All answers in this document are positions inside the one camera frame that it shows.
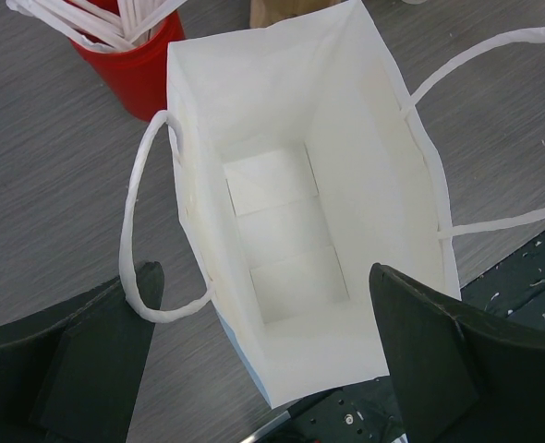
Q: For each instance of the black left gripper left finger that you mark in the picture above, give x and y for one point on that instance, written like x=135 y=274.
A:
x=71 y=372

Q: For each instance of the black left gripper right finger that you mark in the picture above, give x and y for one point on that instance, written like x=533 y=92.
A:
x=459 y=374

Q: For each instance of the light blue paper bag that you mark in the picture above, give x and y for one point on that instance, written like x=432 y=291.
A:
x=300 y=161

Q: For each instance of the red straw holder cup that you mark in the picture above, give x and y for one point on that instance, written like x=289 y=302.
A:
x=138 y=77

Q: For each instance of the bundle of wrapped white straws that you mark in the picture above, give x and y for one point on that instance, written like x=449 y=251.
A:
x=95 y=27

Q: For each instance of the stack of cardboard cup carriers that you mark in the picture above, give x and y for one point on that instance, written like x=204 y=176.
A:
x=264 y=13

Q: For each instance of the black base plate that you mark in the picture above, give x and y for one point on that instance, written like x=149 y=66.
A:
x=513 y=290

